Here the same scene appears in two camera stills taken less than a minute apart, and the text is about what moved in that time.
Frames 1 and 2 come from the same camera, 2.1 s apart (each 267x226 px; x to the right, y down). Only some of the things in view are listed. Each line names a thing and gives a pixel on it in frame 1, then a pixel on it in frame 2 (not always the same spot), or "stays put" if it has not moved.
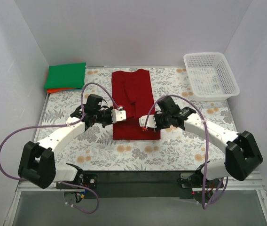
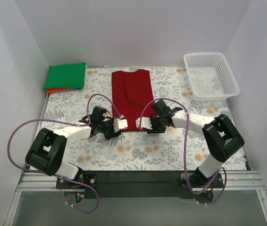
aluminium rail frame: [245, 203] stays put
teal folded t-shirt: [76, 89] stays put
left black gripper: [108, 115] -> [111, 125]
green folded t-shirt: [67, 76] stays put
